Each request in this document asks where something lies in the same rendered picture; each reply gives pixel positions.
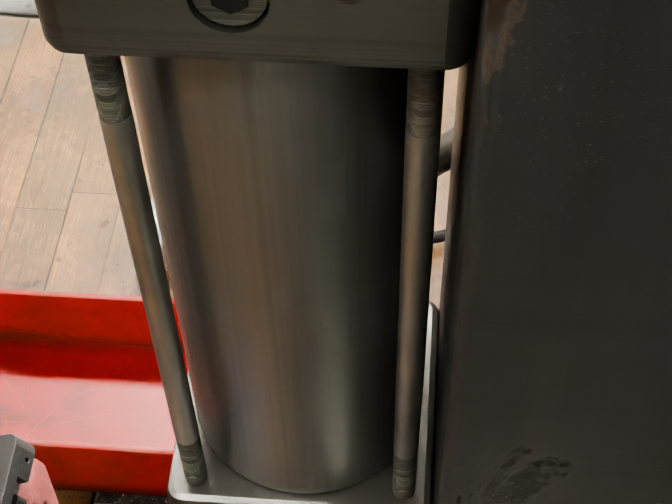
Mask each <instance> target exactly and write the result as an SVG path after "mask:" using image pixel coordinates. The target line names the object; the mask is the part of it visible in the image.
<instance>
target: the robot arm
mask: <svg viewBox="0 0 672 504"><path fill-rule="evenodd" d="M34 456H35V448H34V446H33V445H31V444H29V443H28V442H26V441H24V440H22V439H21V438H19V437H17V436H16V435H14V434H5V435H0V504H59V502H58V500H57V497H56V494H55V491H54V489H53V486H52V483H51V481H50V478H49V475H48V472H47V470H46V467H45V465H44V464H43V463H42V462H40V461H39V460H37V459H35V458H34Z"/></svg>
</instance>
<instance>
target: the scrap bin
mask: <svg viewBox="0 0 672 504"><path fill-rule="evenodd" d="M5 434H14V435H16V436H17V437H19V438H21V439H22V440H24V441H26V442H28V443H29V444H31V445H33V446H34V448H35V456H34V458H35V459H37V460H39V461H40V462H42V463H43V464H44V465H45V467H46V470H47V472H48V475H49V478H50V481H51V483H52V486H53V489H61V490H76V491H91V492H106V493H121V494H135V495H150V496H165V497H168V495H167V484H168V479H169V473H170V468H171V463H172V457H173V452H174V446H175V441H176V438H175V434H174V430H173V426H172V422H171V417H170V413H169V409H168V405H167V401H166V397H165V392H164V388H163V384H162V380H161V376H160V372H159V367H158V363H157V359H156V355H155V351H154V347H153V342H152V338H151V334H150V330H149V326H148V322H147V317H146V313H145V309H144V305H143V301H142V297H141V296H123V295H106V294H88V293H71V292H54V291H36V290H19V289H1V288H0V435H5Z"/></svg>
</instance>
